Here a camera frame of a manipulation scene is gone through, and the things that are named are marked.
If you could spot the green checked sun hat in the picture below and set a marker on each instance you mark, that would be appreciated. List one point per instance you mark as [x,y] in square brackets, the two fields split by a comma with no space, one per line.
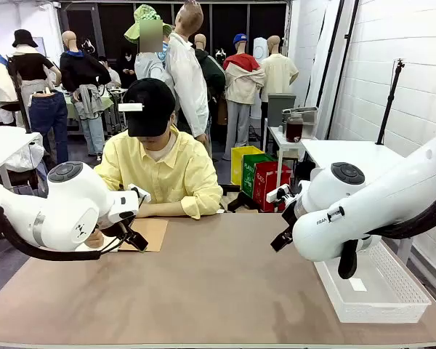
[145,14]

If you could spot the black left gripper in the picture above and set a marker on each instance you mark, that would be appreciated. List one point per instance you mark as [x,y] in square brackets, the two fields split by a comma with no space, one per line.
[118,227]

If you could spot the large white table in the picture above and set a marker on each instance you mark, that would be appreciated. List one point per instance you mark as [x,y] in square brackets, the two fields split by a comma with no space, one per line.
[349,152]

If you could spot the mannequin white shirt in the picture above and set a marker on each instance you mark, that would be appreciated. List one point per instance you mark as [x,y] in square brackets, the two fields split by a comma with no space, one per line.
[185,80]

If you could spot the person torso yellow shirt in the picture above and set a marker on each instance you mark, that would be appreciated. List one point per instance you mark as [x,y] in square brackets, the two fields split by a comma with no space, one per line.
[167,171]

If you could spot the mannequin dark green jacket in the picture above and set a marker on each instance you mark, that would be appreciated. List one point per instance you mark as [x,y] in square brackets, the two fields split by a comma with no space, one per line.
[212,72]

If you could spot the mannequin grey hoodie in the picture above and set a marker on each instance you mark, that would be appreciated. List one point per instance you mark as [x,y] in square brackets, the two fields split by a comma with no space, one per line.
[149,65]

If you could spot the background person white shirt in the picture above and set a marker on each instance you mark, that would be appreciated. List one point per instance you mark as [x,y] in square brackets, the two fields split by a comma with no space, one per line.
[112,76]

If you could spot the mannequin red beige jacket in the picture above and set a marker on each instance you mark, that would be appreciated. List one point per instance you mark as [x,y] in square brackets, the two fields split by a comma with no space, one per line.
[243,83]

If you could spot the green recycling box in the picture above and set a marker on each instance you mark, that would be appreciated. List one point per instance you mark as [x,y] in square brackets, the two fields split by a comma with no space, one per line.
[249,178]

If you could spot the blue cap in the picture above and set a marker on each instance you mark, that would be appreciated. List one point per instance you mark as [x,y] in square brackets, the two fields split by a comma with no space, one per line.
[240,38]

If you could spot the brown spiral notebook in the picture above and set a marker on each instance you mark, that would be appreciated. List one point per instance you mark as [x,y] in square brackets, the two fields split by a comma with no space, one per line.
[152,232]

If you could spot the mannequin black top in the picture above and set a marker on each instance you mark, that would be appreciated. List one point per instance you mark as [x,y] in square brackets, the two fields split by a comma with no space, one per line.
[29,67]

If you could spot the glass jar brown liquid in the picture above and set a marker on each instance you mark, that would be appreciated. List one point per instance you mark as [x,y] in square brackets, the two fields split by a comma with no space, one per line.
[294,129]

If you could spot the person right hand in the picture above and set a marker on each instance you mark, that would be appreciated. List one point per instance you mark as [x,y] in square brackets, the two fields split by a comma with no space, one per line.
[95,240]

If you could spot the black tripod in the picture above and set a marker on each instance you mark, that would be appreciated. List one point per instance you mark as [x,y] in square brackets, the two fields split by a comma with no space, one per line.
[388,105]

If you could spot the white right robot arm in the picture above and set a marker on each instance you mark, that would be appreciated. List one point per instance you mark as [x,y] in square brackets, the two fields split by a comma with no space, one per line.
[349,203]

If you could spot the black wall pipe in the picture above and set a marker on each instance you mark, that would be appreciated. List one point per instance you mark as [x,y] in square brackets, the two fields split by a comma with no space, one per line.
[343,62]
[328,47]

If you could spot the white perforated plastic basket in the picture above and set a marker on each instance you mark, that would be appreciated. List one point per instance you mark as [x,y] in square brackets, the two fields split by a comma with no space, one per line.
[385,301]

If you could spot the tan cardboard pieces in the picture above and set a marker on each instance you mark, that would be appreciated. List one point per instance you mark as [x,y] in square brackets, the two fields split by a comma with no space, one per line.
[234,200]

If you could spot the red recycling box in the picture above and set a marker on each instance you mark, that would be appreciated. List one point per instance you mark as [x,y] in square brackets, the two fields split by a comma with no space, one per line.
[265,189]

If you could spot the yellow recycling box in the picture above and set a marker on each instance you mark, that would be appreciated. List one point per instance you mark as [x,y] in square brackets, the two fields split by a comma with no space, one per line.
[240,163]

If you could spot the mannequin legs blue jeans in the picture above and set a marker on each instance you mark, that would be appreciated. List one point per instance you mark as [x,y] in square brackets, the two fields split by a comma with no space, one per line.
[49,116]

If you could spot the grey metal tray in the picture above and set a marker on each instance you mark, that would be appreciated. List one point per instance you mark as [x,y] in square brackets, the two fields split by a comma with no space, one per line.
[309,116]

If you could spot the background person black clothes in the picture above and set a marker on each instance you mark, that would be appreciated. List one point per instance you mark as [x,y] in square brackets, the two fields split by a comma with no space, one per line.
[126,69]

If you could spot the mannequin black sweater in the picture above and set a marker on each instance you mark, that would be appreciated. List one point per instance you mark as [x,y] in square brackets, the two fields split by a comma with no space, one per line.
[80,71]

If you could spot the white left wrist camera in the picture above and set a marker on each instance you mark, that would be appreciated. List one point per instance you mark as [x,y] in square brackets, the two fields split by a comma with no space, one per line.
[140,192]

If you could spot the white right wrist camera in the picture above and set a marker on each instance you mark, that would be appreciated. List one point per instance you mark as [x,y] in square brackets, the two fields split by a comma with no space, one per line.
[278,194]

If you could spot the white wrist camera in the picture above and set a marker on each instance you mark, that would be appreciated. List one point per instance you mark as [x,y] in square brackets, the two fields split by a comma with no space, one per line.
[278,194]
[140,192]

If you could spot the small white label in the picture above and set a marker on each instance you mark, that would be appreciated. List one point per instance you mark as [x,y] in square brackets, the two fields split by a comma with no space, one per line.
[358,285]

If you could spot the person left hand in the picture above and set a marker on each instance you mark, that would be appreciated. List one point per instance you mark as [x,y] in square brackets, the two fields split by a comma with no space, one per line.
[149,211]

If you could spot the mannequin cream shirt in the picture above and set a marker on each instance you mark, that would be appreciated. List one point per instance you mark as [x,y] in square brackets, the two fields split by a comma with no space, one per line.
[278,72]

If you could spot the person left forearm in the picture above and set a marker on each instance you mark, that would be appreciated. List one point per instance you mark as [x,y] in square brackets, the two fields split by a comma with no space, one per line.
[170,209]

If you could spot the grey cabinet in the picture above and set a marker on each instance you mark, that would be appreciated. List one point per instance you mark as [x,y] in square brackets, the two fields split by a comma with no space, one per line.
[279,107]

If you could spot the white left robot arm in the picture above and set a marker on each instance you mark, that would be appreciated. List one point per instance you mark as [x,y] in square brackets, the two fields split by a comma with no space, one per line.
[69,203]

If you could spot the black bucket hat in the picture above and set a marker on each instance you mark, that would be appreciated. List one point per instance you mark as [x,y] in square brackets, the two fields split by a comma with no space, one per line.
[23,38]

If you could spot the small white side table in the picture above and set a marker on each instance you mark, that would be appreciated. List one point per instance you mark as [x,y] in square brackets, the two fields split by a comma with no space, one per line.
[279,140]

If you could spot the black baseball cap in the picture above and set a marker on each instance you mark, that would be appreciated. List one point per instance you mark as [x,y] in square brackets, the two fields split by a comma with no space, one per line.
[149,105]

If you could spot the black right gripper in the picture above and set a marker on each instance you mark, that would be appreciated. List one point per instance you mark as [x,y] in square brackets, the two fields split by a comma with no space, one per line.
[290,220]

